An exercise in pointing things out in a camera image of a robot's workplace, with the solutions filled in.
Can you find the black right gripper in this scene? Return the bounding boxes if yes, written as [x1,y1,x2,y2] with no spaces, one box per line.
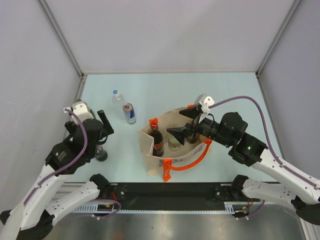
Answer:
[166,105,232,147]

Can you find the black gold drink can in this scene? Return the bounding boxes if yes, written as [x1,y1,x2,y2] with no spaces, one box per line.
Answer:
[187,132,200,144]

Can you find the clear glass bottle green cap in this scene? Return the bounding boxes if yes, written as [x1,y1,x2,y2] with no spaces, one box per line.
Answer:
[167,134,181,151]

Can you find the glass cola bottle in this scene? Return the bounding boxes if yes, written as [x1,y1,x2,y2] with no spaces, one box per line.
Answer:
[150,123,164,157]

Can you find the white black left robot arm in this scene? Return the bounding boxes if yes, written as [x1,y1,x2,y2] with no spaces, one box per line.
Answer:
[0,107,114,240]

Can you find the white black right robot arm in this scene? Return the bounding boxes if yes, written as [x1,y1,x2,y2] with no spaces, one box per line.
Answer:
[167,105,320,225]

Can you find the beige canvas tote bag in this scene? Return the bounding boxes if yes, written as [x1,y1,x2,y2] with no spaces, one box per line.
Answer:
[138,107,212,182]

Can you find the clear plastic water bottle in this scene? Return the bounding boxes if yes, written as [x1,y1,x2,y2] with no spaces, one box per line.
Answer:
[112,89,125,120]

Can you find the blue white drink can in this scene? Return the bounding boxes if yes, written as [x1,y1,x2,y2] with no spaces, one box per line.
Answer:
[123,103,137,124]

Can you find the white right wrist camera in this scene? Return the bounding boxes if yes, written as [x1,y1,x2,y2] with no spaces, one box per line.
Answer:
[194,93,215,124]

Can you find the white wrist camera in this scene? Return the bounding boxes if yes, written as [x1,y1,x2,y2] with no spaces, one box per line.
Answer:
[194,93,215,124]
[63,99,96,123]

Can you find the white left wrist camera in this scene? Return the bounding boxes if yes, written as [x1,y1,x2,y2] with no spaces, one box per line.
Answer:
[63,99,96,123]

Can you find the left aluminium corner post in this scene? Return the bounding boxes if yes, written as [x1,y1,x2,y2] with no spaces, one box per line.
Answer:
[36,0,85,80]

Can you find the aluminium corner post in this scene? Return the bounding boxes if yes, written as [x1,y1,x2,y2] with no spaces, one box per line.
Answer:
[36,0,85,80]
[255,0,303,76]

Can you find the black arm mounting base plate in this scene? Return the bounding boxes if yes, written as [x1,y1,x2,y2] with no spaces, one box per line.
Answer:
[108,182,258,203]

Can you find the aluminium frame rail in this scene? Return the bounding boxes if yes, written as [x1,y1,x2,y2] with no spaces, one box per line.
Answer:
[37,182,309,215]

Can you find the right aluminium corner post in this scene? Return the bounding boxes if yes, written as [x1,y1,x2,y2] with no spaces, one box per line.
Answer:
[255,0,303,76]

